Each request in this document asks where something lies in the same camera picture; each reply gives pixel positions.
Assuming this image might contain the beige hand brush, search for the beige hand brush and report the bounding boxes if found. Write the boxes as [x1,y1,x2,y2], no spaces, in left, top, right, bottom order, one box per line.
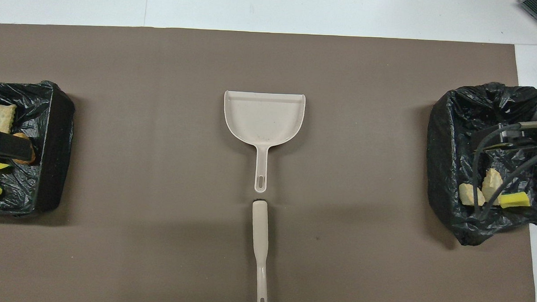
[249,199,273,302]

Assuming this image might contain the beige plastic dustpan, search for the beige plastic dustpan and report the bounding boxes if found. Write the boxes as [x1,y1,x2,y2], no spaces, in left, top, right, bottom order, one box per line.
[221,90,307,195]

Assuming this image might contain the wedge yellow sponge scrap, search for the wedge yellow sponge scrap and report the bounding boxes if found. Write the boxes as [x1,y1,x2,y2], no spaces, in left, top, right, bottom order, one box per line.
[499,191,532,210]

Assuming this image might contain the beige toy bread chunk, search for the beige toy bread chunk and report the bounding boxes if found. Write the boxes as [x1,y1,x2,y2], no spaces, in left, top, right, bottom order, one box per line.
[0,104,18,134]

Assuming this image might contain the brown toy bread roll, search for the brown toy bread roll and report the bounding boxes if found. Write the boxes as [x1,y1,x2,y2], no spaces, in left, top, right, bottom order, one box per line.
[11,132,37,166]

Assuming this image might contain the brown table mat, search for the brown table mat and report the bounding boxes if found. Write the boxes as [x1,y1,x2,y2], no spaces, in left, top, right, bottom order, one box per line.
[0,22,537,302]

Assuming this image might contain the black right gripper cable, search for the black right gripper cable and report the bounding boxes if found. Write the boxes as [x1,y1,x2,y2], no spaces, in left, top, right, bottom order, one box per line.
[470,117,537,223]

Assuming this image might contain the black bag-lined bin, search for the black bag-lined bin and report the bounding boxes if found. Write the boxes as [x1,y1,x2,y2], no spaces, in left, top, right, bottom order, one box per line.
[424,80,537,249]
[0,79,76,219]

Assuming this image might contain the beige sponge chunk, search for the beige sponge chunk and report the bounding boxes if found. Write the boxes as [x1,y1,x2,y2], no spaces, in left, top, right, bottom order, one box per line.
[458,183,486,207]

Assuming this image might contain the pale lumpy toy bread piece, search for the pale lumpy toy bread piece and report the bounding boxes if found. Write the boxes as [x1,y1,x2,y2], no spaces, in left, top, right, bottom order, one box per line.
[481,168,504,206]

